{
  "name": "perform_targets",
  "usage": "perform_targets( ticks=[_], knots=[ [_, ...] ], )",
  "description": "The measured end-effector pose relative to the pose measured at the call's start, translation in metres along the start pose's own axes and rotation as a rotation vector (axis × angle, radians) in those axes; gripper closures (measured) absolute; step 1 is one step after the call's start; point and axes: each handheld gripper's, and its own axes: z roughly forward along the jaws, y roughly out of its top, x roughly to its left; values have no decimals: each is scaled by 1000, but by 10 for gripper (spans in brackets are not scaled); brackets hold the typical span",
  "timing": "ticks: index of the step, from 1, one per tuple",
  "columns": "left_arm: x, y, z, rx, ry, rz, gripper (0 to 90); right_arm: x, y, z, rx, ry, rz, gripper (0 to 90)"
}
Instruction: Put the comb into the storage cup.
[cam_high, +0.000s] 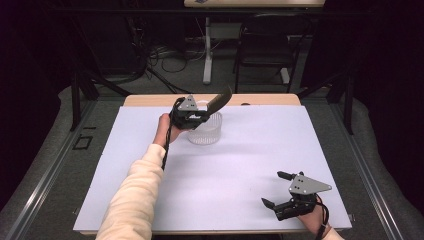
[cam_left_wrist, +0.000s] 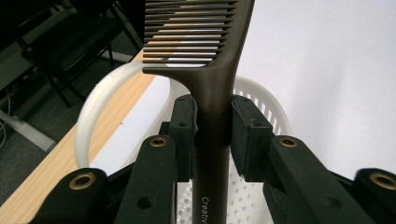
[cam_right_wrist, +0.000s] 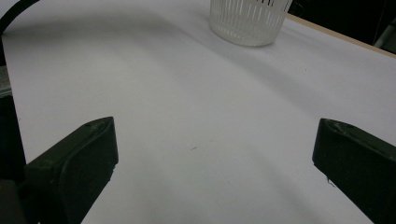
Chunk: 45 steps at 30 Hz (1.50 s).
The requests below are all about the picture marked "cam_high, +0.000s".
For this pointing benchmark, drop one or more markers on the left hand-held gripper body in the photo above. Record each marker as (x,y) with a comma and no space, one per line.
(186,115)

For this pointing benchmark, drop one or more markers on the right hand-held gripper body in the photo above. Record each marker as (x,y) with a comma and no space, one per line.
(301,196)

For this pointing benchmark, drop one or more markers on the clear plastic bowl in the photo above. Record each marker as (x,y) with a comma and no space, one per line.
(208,131)

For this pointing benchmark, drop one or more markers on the person's left hand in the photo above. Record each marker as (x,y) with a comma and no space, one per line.
(164,128)

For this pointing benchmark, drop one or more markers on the person's right hand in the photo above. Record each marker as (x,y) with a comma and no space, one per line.
(313,221)

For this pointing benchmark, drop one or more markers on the wooden table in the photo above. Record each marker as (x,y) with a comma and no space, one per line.
(150,100)

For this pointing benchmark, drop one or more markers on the white table cover sheet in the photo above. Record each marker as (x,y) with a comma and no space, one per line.
(233,166)

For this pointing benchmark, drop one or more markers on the white desk leg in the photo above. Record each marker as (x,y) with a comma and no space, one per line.
(285,76)
(207,56)

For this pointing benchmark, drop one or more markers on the grey box under desk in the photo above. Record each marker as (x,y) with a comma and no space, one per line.
(225,30)

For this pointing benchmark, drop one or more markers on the black chair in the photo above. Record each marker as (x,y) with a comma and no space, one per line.
(266,50)

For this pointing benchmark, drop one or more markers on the aluminium floor rail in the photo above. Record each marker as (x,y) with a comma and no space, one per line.
(46,173)
(366,173)

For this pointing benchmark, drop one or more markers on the black metal frame stand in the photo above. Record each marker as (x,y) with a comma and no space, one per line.
(81,96)
(343,96)

